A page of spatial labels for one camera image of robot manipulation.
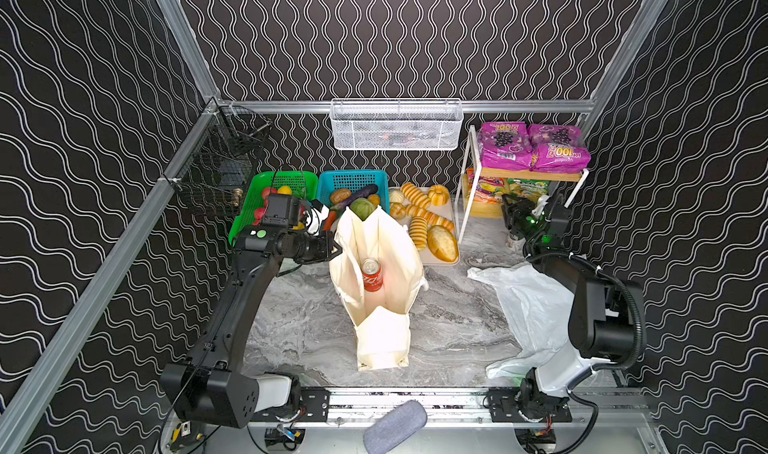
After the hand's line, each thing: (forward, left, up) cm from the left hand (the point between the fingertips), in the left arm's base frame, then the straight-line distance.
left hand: (347, 249), depth 73 cm
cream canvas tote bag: (-18, -9, 0) cm, 20 cm away
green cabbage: (+29, +1, -14) cm, 32 cm away
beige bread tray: (+32, -23, -22) cm, 45 cm away
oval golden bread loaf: (+19, -27, -22) cm, 40 cm away
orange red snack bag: (+31, -41, -8) cm, 52 cm away
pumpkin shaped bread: (+44, -28, -22) cm, 56 cm away
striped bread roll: (+26, -19, -23) cm, 39 cm away
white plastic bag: (-1, -55, -27) cm, 61 cm away
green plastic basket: (+44, +27, -17) cm, 54 cm away
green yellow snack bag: (+32, -54, -8) cm, 64 cm away
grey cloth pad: (-33, -12, -25) cm, 43 cm away
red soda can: (+3, -5, -16) cm, 17 cm away
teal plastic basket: (+46, +6, -18) cm, 50 cm away
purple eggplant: (+44, -1, -20) cm, 48 cm away
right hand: (+23, -43, -4) cm, 49 cm away
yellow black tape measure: (-36, +37, -22) cm, 56 cm away
